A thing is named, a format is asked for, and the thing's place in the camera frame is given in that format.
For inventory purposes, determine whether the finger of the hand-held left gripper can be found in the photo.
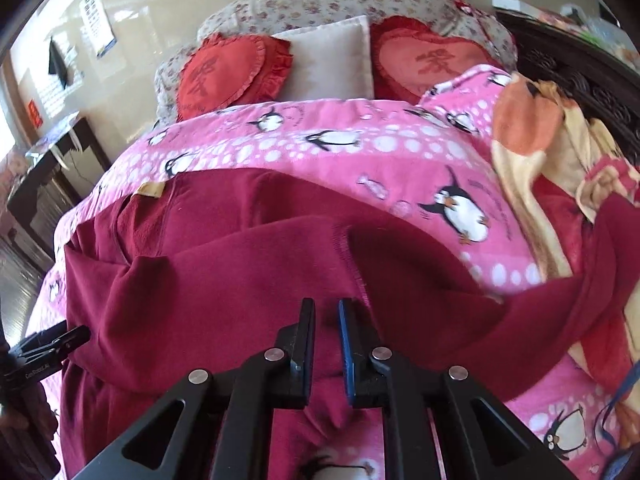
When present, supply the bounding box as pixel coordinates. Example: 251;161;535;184
10;322;92;367

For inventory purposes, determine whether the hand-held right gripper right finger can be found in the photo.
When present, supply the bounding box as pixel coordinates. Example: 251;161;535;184
338;299;576;480

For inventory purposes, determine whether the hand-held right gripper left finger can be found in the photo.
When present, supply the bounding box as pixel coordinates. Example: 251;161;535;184
67;298;317;480

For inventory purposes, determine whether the maroon fleece garment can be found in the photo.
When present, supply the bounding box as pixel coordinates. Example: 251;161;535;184
64;167;640;480

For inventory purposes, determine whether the dark wooden side table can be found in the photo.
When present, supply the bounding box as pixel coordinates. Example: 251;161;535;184
6;115;113;256

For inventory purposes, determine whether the pink penguin blanket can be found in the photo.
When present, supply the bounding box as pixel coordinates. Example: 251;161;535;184
30;65;640;480

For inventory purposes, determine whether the white pillow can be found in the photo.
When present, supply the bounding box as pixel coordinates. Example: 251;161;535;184
272;15;376;103

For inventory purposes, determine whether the red heart pillow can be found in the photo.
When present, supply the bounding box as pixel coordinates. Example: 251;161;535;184
176;32;295;122
369;16;506;106

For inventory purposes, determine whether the orange cream red blanket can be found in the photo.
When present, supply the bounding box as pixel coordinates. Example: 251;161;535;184
490;72;640;376

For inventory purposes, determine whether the dark carved wooden headboard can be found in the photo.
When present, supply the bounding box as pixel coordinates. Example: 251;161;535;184
495;10;640;166

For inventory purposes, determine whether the white box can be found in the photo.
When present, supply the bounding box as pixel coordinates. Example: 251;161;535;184
492;0;540;15

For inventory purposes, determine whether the clear plastic bag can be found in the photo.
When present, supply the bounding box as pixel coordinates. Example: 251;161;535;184
582;15;640;58

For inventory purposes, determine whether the blue lanyard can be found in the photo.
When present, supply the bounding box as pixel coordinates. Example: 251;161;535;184
597;385;640;480

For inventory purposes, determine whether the black cloth on wall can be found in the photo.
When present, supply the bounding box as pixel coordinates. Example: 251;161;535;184
47;37;71;88

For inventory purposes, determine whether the wall calendar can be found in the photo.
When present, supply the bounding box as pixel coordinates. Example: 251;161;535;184
79;0;117;58

